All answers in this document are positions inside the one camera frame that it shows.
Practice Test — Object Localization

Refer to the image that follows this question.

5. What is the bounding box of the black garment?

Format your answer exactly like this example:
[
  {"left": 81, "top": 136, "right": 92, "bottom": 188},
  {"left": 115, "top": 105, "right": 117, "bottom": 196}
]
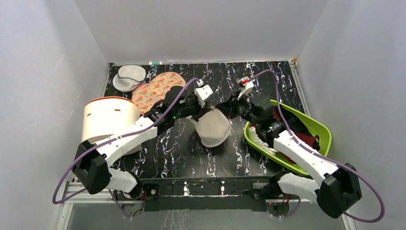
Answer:
[{"left": 271, "top": 106, "right": 320, "bottom": 150}]

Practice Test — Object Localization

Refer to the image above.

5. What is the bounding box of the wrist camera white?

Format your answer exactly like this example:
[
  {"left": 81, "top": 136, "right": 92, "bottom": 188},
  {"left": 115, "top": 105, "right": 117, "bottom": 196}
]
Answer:
[
  {"left": 237, "top": 77, "right": 254, "bottom": 100},
  {"left": 194, "top": 85, "right": 213, "bottom": 108}
]

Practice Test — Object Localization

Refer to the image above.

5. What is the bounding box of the white lace garment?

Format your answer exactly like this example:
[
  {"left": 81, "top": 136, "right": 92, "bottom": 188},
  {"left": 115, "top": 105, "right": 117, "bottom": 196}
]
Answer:
[{"left": 248, "top": 126, "right": 277, "bottom": 156}]

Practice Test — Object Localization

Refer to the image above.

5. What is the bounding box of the small white grey-trimmed laundry bag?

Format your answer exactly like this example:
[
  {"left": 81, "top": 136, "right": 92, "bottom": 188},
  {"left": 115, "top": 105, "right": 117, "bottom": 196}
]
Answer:
[{"left": 112, "top": 65, "right": 146, "bottom": 92}]

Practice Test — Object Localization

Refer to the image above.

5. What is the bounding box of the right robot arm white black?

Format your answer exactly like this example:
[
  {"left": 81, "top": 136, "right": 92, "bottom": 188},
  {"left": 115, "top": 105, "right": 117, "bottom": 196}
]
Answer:
[{"left": 216, "top": 94, "right": 362, "bottom": 218}]

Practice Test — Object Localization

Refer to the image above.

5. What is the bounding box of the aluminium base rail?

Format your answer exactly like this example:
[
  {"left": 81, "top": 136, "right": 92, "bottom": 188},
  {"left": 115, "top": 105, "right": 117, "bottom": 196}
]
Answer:
[{"left": 55, "top": 179, "right": 356, "bottom": 230}]

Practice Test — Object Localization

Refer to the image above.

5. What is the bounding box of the green plastic basin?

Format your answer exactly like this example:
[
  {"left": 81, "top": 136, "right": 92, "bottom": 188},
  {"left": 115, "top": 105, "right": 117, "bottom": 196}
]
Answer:
[{"left": 244, "top": 103, "right": 332, "bottom": 175}]

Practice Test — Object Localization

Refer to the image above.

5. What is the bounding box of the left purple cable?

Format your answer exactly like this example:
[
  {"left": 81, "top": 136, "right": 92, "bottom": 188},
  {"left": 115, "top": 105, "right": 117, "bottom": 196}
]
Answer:
[{"left": 52, "top": 78, "right": 201, "bottom": 219}]

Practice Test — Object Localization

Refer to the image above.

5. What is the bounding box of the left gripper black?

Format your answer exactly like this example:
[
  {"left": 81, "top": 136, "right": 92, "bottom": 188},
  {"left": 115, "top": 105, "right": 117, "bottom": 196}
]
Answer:
[{"left": 173, "top": 91, "right": 211, "bottom": 122}]

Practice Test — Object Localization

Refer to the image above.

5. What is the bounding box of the purple cable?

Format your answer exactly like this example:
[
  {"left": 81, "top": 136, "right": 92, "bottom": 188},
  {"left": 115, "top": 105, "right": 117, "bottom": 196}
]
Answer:
[
  {"left": 52, "top": 78, "right": 201, "bottom": 219},
  {"left": 242, "top": 69, "right": 386, "bottom": 223}
]

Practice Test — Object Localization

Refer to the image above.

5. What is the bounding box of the white mesh laundry bag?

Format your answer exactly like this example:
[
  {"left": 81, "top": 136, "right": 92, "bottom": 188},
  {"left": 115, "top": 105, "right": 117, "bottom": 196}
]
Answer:
[{"left": 187, "top": 108, "right": 232, "bottom": 148}]

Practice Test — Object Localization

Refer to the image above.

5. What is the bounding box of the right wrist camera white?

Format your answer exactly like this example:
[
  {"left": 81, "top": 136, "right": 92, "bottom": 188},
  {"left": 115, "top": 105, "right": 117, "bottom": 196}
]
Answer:
[{"left": 237, "top": 77, "right": 254, "bottom": 100}]

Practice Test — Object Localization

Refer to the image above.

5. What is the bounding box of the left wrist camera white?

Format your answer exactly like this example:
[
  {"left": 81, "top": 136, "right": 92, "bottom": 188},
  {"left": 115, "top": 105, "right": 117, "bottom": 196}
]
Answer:
[{"left": 194, "top": 85, "right": 213, "bottom": 108}]

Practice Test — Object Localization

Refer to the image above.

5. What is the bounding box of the floral mesh laundry bag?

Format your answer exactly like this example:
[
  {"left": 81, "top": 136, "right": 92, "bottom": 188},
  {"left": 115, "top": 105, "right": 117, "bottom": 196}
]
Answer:
[{"left": 132, "top": 72, "right": 186, "bottom": 115}]

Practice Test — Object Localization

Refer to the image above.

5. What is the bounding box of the white cylindrical basket orange rim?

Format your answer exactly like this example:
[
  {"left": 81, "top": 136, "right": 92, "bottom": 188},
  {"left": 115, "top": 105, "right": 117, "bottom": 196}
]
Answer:
[{"left": 81, "top": 96, "right": 141, "bottom": 144}]

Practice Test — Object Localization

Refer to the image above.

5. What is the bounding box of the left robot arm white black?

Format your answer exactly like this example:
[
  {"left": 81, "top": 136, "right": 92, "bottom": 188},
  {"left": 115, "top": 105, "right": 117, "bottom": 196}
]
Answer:
[{"left": 72, "top": 85, "right": 213, "bottom": 199}]

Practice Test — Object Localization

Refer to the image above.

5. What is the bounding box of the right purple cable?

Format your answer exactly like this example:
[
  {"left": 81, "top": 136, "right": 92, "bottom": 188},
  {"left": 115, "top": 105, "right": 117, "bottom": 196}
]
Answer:
[{"left": 242, "top": 69, "right": 386, "bottom": 223}]

